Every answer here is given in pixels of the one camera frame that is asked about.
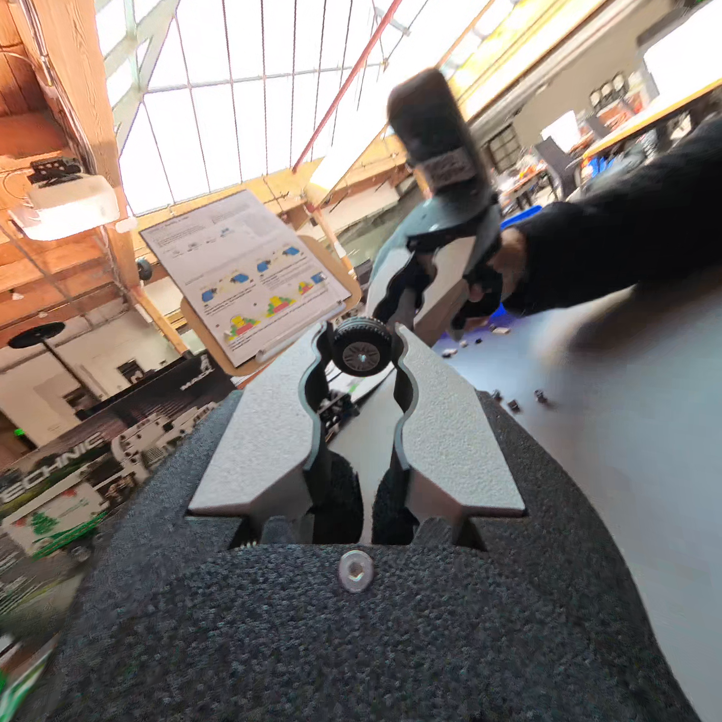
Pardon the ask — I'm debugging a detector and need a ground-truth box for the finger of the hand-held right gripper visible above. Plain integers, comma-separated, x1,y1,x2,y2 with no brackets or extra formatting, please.
413,237,479,347
364,243,438,327

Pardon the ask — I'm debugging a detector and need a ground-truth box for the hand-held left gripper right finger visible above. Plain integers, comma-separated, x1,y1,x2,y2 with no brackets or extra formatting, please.
392,324,528,543

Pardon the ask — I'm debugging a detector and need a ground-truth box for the red ceiling pipe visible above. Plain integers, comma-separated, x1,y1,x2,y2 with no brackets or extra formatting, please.
290,0,404,176

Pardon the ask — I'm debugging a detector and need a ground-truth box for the white ceiling-mounted device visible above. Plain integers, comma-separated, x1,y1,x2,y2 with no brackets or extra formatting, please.
8,158,122,243

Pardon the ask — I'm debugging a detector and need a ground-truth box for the lego set box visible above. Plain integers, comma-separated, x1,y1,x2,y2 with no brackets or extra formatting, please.
0,352,238,570

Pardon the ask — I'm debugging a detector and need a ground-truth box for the person's right forearm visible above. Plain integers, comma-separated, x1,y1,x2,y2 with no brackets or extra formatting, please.
499,115,722,317

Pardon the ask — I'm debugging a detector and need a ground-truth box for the black pendant lamp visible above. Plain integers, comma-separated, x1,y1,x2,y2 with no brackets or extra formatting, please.
7,320,99,396

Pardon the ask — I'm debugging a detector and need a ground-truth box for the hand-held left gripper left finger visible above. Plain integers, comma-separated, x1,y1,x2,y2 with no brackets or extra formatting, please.
187,323,334,543

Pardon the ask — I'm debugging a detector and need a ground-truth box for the lego truck model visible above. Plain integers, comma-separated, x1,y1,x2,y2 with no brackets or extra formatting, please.
313,316,396,446

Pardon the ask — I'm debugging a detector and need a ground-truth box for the printed instruction sheet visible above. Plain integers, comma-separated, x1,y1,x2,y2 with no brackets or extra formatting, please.
139,190,352,362

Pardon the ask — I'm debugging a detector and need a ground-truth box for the person's right hand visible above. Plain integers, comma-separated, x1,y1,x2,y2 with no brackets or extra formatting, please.
467,228,529,310

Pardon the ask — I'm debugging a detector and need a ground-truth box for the instruction sheet on wooden stand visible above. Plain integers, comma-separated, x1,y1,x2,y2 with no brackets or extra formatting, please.
138,189,362,378

